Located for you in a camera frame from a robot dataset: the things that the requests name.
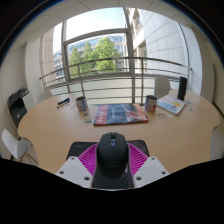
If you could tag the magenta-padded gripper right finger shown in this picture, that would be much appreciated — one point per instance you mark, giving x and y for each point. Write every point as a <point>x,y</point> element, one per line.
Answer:
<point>150,170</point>

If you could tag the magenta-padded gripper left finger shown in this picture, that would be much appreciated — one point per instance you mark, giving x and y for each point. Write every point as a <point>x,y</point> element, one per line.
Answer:
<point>71,170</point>

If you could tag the black computer mouse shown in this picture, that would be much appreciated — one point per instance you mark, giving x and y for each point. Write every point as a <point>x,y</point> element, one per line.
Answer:
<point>112,160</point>

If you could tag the red magazine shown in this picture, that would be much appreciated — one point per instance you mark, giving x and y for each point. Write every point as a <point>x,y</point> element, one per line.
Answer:
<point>120,115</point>

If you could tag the white chair with wooden legs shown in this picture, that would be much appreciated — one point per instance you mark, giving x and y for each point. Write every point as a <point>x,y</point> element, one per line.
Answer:
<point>13,143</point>

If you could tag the white mug with red print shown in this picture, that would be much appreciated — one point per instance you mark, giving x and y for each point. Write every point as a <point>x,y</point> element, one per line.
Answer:
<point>151,103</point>

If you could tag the small blue and white cup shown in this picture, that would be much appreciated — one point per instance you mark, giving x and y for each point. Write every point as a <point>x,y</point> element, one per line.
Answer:
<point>82,104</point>

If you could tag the light blue and yellow book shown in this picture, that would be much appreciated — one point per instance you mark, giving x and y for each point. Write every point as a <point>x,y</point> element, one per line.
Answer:
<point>171,105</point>

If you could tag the black office printer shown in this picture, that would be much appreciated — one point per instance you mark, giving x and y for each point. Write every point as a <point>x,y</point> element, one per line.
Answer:
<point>16,106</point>

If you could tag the metal balcony railing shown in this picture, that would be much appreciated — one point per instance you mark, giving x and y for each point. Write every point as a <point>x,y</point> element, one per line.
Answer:
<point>142,76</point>

